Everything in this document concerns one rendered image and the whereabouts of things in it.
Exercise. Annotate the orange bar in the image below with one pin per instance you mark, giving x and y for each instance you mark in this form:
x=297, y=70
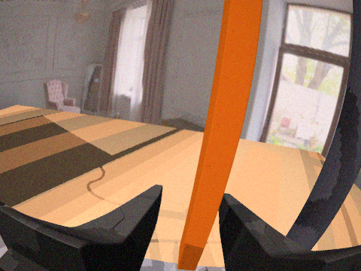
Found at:
x=236, y=57

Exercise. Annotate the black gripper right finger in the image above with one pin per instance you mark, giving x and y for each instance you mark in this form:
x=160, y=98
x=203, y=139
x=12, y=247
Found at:
x=250, y=244

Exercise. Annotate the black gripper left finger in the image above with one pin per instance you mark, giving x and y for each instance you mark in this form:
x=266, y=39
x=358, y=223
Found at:
x=116, y=241

